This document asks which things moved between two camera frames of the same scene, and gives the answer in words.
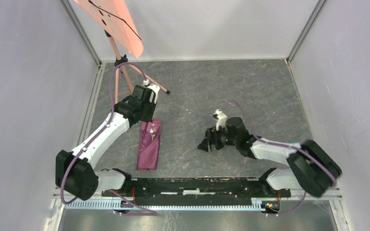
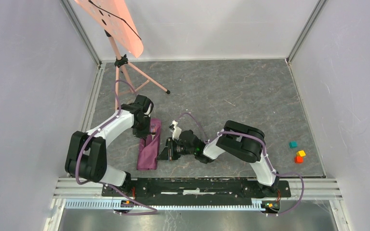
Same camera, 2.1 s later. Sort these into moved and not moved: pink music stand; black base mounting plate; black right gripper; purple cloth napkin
Moved: black right gripper
Not moved: purple cloth napkin; black base mounting plate; pink music stand
